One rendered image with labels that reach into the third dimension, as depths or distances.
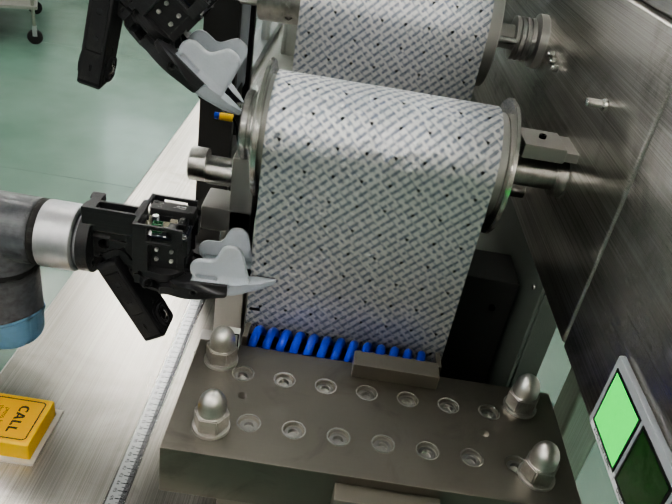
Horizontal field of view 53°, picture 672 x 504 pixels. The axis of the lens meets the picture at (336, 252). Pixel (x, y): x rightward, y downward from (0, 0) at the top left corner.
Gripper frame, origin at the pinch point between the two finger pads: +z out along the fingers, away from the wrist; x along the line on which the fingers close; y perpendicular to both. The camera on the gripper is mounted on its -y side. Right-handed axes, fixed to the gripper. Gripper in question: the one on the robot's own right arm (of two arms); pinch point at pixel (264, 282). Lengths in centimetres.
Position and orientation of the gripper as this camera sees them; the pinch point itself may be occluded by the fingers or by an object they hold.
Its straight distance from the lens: 76.0
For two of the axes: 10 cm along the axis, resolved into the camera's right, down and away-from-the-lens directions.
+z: 9.9, 1.6, 0.2
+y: 1.5, -8.4, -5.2
